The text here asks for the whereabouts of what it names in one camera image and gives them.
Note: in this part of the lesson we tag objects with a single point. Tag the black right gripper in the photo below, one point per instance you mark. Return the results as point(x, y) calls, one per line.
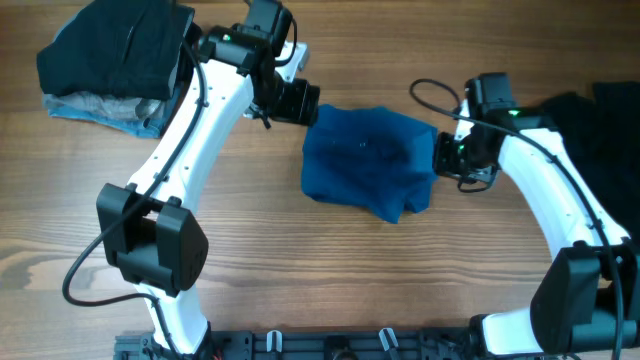
point(443, 162)

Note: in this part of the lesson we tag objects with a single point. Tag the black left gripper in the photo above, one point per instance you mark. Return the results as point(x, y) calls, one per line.
point(302, 107)

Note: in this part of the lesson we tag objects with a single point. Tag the blue polo shirt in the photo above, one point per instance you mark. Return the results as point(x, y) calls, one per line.
point(373, 158)

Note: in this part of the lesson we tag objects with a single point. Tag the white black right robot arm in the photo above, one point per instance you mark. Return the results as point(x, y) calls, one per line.
point(589, 298)

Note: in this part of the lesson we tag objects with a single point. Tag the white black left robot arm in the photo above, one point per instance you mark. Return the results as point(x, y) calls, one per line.
point(150, 231)

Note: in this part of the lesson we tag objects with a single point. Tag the black garment at right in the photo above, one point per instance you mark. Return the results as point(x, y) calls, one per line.
point(601, 137)

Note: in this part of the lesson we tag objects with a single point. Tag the folded light blue jeans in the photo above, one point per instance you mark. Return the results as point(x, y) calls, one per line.
point(149, 128)

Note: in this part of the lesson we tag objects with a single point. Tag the folded black garment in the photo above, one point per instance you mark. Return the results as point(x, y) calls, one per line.
point(127, 48)

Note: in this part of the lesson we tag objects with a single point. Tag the folded grey garment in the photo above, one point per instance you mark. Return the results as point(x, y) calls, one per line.
point(86, 105)

